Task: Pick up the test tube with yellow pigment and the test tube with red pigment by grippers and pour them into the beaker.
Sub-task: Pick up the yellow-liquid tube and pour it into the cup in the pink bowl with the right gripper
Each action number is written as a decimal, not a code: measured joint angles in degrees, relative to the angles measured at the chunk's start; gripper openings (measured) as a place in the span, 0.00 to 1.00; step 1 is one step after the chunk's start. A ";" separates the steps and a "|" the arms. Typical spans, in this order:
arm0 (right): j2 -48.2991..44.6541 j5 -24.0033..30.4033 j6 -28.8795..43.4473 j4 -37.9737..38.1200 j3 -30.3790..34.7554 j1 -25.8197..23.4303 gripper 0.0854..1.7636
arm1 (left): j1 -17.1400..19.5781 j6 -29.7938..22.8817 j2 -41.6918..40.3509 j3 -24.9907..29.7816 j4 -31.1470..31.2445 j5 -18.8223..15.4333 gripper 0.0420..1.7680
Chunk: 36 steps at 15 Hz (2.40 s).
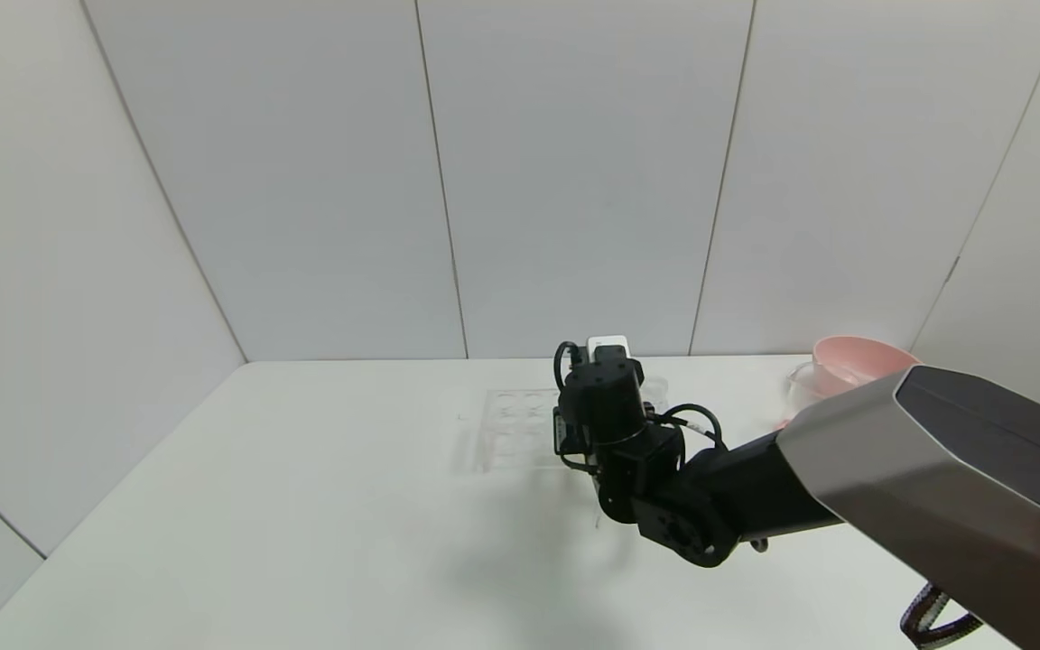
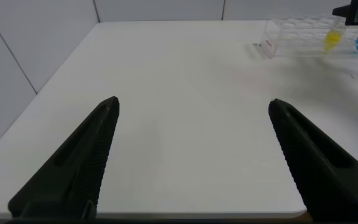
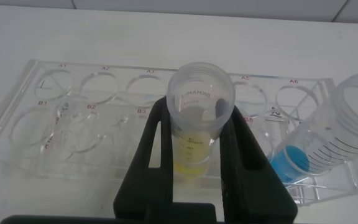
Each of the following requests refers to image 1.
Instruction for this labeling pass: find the clear acrylic test tube rack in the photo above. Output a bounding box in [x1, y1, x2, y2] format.
[460, 379, 671, 476]

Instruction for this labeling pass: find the clear glass beaker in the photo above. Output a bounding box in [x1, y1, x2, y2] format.
[785, 361, 835, 427]

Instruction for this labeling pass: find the pink plastic bowl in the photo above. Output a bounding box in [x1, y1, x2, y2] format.
[810, 335, 924, 400]

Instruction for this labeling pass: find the black camera cable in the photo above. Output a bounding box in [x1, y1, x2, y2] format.
[552, 340, 587, 392]

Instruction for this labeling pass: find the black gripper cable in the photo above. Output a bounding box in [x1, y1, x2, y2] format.
[650, 403, 728, 450]

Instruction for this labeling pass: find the braided arm cable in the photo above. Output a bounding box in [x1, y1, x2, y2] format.
[898, 581, 984, 648]

